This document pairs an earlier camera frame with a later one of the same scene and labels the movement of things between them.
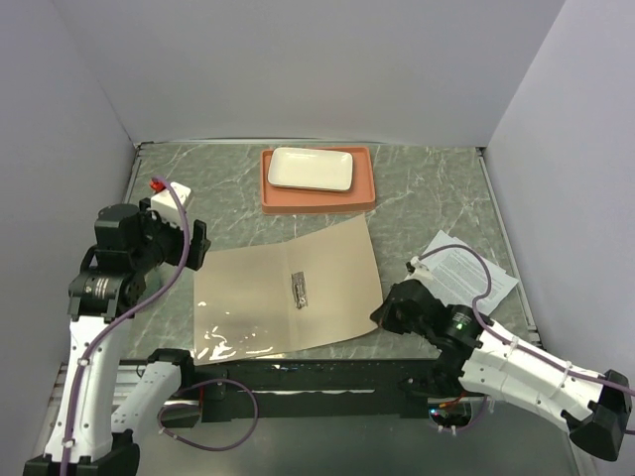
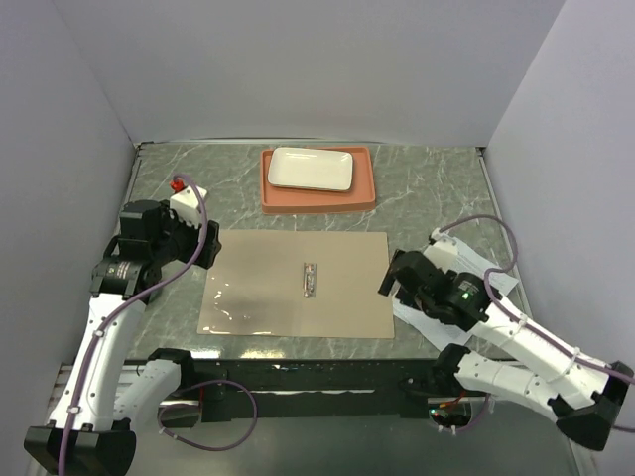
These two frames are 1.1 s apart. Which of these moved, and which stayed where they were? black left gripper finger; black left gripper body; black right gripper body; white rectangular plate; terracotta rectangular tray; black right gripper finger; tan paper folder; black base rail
Moved: black right gripper finger; black left gripper finger; tan paper folder; black right gripper body
Stayed: black base rail; black left gripper body; terracotta rectangular tray; white rectangular plate
